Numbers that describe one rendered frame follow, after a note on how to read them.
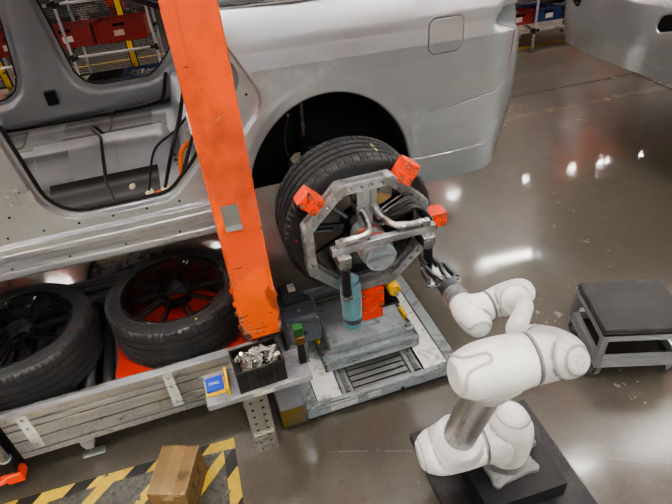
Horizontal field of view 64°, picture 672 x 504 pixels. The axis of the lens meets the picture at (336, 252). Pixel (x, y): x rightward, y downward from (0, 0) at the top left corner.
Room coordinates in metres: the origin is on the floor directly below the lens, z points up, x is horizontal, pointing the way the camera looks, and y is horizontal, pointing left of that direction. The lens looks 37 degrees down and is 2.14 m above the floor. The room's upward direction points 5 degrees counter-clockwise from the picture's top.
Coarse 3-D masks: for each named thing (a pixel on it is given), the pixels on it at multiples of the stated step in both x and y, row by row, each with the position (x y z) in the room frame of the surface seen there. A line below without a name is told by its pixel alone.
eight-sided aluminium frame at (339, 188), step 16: (368, 176) 1.84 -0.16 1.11; (384, 176) 1.82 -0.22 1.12; (336, 192) 1.76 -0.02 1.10; (352, 192) 1.78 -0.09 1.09; (400, 192) 1.83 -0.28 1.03; (416, 192) 1.85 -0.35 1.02; (304, 224) 1.76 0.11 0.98; (304, 240) 1.73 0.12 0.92; (416, 240) 1.88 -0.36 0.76; (304, 256) 1.77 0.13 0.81; (400, 256) 1.88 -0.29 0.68; (320, 272) 1.74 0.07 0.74; (368, 272) 1.85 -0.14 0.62; (384, 272) 1.85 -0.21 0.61; (400, 272) 1.83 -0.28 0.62; (336, 288) 1.76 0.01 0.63
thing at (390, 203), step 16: (336, 208) 1.87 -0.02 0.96; (352, 208) 1.89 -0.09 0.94; (384, 208) 1.93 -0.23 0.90; (320, 224) 1.86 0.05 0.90; (336, 224) 1.87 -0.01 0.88; (384, 224) 1.93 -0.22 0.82; (400, 240) 1.95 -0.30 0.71; (320, 256) 1.91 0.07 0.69; (352, 256) 1.99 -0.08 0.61; (336, 272) 1.84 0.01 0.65; (352, 272) 1.87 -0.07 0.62
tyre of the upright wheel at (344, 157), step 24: (336, 144) 2.03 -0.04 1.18; (360, 144) 2.01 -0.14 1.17; (384, 144) 2.10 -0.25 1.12; (312, 168) 1.92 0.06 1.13; (336, 168) 1.86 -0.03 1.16; (360, 168) 1.88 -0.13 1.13; (384, 168) 1.90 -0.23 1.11; (288, 192) 1.91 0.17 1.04; (288, 216) 1.82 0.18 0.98; (288, 240) 1.80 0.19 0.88; (408, 240) 1.93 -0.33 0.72
